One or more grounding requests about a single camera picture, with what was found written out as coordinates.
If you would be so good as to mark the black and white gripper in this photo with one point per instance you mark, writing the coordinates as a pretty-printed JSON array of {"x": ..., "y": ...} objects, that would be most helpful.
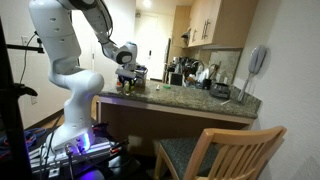
[{"x": 126, "y": 75}]

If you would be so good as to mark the green handled spoon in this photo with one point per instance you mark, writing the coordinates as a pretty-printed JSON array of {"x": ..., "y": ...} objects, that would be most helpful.
[{"x": 166, "y": 87}]

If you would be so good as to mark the yellow sticky note pad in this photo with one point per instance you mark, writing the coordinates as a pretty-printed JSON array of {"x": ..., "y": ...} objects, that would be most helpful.
[{"x": 126, "y": 88}]

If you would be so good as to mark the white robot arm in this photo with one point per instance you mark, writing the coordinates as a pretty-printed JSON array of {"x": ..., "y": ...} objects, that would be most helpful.
[{"x": 53, "y": 25}]

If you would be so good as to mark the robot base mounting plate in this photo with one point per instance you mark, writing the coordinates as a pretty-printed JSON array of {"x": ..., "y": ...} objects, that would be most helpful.
[{"x": 45, "y": 158}]

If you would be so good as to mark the clear jar purple lid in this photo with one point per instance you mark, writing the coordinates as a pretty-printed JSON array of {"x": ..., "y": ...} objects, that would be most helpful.
[{"x": 141, "y": 75}]

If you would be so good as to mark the black toaster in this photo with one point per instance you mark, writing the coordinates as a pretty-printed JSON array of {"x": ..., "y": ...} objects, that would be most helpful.
[{"x": 220, "y": 90}]

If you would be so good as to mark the upper wooden cabinets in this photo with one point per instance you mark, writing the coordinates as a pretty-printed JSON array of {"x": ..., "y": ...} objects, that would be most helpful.
[{"x": 217, "y": 23}]

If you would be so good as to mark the wooden chair grey cushion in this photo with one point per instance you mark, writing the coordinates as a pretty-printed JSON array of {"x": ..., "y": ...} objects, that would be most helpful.
[{"x": 219, "y": 154}]

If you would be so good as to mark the white wall telephone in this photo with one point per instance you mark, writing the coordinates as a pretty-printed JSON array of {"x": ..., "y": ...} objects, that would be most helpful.
[{"x": 257, "y": 58}]

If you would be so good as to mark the black camera stand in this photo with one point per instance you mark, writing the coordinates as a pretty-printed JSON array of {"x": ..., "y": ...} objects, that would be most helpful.
[{"x": 11, "y": 117}]

